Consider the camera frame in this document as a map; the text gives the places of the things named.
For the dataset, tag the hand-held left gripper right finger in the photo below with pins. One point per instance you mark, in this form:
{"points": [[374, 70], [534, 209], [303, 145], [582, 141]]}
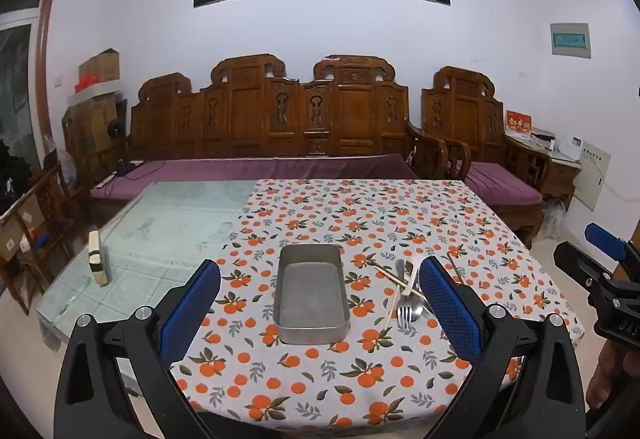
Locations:
{"points": [[450, 314]]}

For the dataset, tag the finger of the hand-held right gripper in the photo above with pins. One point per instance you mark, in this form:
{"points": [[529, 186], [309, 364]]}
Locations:
{"points": [[580, 264], [602, 235]]}

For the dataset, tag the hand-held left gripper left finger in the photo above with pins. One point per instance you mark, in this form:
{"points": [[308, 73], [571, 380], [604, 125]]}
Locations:
{"points": [[192, 314]]}

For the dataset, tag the metal fork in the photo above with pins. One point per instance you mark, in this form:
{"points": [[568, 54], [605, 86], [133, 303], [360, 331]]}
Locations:
{"points": [[404, 314]]}

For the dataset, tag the white soup spoon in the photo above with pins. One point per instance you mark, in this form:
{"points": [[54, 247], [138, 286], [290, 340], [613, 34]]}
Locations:
{"points": [[412, 276]]}

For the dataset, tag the rectangular metal tray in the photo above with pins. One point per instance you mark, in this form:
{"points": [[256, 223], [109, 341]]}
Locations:
{"points": [[310, 289]]}

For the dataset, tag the person's right hand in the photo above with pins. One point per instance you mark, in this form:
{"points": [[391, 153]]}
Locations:
{"points": [[607, 374]]}

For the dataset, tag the clear plastic bag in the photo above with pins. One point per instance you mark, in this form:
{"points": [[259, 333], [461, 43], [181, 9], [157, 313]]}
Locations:
{"points": [[554, 218]]}

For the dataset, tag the wooden side table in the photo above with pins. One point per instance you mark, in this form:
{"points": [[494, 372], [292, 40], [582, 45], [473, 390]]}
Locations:
{"points": [[557, 176]]}

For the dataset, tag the white box with blue mark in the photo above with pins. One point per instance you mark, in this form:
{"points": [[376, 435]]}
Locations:
{"points": [[569, 148]]}

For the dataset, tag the square purple seat cushion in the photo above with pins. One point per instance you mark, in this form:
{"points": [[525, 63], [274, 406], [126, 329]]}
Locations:
{"points": [[500, 184]]}

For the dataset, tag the red gift box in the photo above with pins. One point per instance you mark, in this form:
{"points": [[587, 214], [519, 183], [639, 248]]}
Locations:
{"points": [[517, 124]]}

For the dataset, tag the orange fruit print tablecloth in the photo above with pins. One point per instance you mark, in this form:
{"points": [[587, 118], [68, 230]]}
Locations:
{"points": [[320, 219]]}

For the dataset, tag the low wooden rack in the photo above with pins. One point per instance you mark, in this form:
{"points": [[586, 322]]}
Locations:
{"points": [[35, 229]]}

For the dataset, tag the carved wooden armchair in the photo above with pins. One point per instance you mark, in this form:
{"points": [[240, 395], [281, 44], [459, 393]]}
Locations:
{"points": [[465, 119]]}

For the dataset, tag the small black fan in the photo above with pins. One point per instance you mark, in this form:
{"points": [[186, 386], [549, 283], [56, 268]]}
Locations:
{"points": [[116, 129]]}

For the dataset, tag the carved wooden sofa bench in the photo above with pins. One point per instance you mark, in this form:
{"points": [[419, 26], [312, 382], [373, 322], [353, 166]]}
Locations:
{"points": [[250, 119]]}

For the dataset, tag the red plastic bag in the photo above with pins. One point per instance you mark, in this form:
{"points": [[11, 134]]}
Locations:
{"points": [[86, 83]]}

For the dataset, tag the brown cardboard box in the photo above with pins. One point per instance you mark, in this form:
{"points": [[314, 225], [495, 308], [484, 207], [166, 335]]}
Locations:
{"points": [[99, 66]]}

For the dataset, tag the grey wall box green label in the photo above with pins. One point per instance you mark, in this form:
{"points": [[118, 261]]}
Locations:
{"points": [[570, 40]]}

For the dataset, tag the wooden door frame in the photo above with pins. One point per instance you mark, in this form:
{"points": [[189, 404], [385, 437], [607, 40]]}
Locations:
{"points": [[44, 59]]}

